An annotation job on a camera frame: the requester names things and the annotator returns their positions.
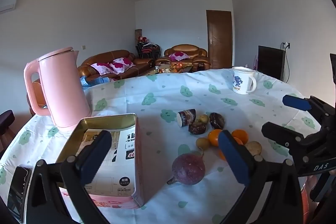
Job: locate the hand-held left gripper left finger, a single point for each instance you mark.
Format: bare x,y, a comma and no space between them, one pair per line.
95,161

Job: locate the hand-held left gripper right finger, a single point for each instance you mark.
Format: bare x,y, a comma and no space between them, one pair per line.
235,161

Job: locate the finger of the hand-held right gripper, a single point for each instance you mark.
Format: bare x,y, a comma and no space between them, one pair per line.
296,103
278,132

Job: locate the orange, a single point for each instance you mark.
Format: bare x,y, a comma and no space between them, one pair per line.
214,138
240,134
222,154

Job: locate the cut purple yam piece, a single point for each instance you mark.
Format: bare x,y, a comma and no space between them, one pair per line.
187,117
253,148

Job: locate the pink metal tin box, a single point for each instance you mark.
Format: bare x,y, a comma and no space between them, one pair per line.
123,150

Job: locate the tan round fruit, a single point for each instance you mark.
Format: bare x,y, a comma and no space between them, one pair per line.
202,143
203,119

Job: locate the purple round radish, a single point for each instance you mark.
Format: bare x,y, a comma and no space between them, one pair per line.
187,169

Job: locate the dark purple tuber chunk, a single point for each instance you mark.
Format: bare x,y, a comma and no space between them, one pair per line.
216,120
197,128

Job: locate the black television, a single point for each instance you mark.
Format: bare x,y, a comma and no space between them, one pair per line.
270,62

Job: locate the white printed mug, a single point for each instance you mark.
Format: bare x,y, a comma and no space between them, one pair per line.
240,82

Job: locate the blue plaid clothing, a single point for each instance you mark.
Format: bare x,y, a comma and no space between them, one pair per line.
90,81

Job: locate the pink electric kettle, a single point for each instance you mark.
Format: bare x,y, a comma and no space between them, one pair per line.
63,87

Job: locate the orange wooden chair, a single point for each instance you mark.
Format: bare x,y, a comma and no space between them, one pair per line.
39,92

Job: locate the cloud print tablecloth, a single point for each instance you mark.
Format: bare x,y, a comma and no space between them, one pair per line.
162,98

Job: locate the pink floral pillow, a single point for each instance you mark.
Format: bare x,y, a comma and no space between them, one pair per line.
101,68
178,56
122,64

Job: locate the purple cushioned stool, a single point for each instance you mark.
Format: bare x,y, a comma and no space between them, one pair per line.
6,119

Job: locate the brown wooden door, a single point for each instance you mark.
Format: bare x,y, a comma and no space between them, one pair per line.
219,37

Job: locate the brown leather sofa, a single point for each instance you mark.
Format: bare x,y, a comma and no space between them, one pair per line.
105,58

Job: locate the wooden coffee table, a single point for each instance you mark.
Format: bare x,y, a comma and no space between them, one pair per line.
168,69

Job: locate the stack of dark chairs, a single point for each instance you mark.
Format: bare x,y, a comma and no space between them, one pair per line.
147,50

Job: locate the brown leather armchair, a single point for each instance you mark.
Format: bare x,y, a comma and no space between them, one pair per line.
186,48

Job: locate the tall decorated vase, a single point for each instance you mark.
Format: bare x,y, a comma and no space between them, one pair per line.
138,34

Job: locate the white air conditioner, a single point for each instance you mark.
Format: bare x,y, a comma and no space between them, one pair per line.
8,2

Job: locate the wall socket with plug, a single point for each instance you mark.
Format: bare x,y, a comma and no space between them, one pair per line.
286,45

